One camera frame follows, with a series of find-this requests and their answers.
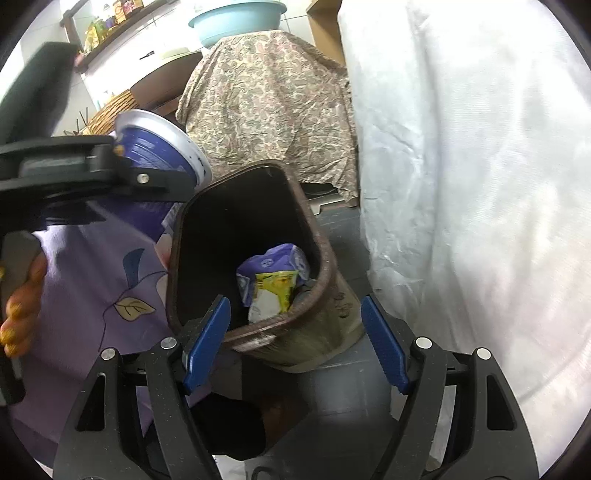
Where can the wooden side cabinet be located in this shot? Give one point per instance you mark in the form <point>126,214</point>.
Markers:
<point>325,32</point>

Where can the wooden framed mirror shelf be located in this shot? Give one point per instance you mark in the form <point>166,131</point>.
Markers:
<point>99,51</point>

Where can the white sink basin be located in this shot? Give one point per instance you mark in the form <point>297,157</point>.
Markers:
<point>175,55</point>

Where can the row of bottles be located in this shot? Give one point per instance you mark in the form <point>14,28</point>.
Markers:
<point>111,23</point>

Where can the purple floral bedsheet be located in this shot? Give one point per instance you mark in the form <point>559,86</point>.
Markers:
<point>83,277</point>

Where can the brown trash bin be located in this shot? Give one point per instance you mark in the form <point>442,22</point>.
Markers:
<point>221,221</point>

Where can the brown sink cabinet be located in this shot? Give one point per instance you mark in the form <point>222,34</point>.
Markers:
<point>161,85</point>

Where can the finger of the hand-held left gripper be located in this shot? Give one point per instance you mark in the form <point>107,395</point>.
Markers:
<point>157,182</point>
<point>74,214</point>

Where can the person's left hand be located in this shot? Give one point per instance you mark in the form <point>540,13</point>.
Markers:
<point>22,307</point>

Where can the white cloth cover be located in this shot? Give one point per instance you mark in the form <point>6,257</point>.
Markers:
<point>461,184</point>

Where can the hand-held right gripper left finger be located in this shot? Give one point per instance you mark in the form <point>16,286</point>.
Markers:
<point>207,341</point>

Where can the paisley patterned cloth cover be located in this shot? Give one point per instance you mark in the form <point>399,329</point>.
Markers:
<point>268,101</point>

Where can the yellow snack packet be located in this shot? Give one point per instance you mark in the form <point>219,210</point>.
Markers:
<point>272,288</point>

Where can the light blue plastic basin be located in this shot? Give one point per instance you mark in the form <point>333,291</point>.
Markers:
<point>235,21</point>

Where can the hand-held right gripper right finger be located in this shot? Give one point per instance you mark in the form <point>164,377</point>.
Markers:
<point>383,341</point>

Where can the wicker basket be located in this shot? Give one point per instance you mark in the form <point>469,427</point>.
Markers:
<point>111,115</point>

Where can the purple tub silver lid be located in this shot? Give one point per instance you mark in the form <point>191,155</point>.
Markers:
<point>147,147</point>

